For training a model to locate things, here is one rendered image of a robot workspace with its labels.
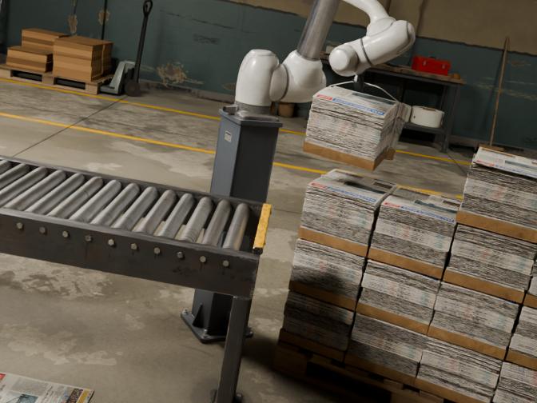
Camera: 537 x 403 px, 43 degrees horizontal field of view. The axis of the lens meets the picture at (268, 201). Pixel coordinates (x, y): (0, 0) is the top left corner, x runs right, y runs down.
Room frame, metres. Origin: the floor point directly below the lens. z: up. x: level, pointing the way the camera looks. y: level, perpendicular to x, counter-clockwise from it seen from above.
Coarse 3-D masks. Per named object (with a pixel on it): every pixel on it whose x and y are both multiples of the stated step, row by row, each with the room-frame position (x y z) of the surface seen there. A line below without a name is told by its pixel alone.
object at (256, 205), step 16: (0, 160) 2.27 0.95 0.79; (16, 160) 2.29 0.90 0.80; (96, 176) 2.27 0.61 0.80; (112, 176) 2.30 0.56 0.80; (160, 192) 2.27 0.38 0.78; (176, 192) 2.27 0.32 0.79; (192, 192) 2.28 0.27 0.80; (128, 208) 2.27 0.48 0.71; (192, 208) 2.27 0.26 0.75; (256, 208) 2.26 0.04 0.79; (208, 224) 2.26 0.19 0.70; (256, 224) 2.26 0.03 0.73
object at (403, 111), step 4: (404, 108) 2.74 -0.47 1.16; (400, 112) 2.70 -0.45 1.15; (404, 112) 2.77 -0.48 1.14; (400, 116) 2.71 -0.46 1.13; (404, 116) 2.78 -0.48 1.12; (400, 120) 2.73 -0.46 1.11; (404, 120) 2.79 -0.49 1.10; (396, 124) 2.68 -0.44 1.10; (400, 124) 2.75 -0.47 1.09; (396, 128) 2.70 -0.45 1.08; (400, 128) 2.78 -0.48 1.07; (396, 132) 2.72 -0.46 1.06; (400, 132) 2.79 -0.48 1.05; (392, 136) 2.68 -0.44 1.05; (396, 136) 2.76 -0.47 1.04; (392, 140) 2.71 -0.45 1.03; (396, 140) 2.78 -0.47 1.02; (392, 144) 2.73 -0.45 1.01; (392, 148) 2.74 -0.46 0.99
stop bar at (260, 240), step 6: (264, 204) 2.23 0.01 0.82; (264, 210) 2.16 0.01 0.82; (270, 210) 2.17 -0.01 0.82; (264, 216) 2.10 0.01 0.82; (264, 222) 2.03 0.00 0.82; (258, 228) 1.97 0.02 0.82; (264, 228) 1.98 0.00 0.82; (258, 234) 1.92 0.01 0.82; (264, 234) 1.92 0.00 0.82; (258, 240) 1.87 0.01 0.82; (264, 240) 1.88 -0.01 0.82; (258, 246) 1.82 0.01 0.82; (258, 252) 1.81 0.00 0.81
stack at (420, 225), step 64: (320, 192) 2.55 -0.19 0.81; (384, 192) 2.66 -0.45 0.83; (320, 256) 2.53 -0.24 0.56; (448, 256) 2.49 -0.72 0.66; (512, 256) 2.31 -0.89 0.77; (320, 320) 2.52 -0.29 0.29; (448, 320) 2.36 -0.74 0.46; (512, 320) 2.28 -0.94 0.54; (320, 384) 2.49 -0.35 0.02; (384, 384) 2.41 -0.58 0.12; (448, 384) 2.34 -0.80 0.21; (512, 384) 2.26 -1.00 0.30
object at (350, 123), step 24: (312, 96) 2.54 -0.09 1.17; (336, 96) 2.57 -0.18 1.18; (360, 96) 2.63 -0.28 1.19; (312, 120) 2.56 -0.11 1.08; (336, 120) 2.51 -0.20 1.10; (360, 120) 2.48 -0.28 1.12; (384, 120) 2.45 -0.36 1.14; (336, 144) 2.53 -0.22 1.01; (360, 144) 2.49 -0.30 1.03; (384, 144) 2.59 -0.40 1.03
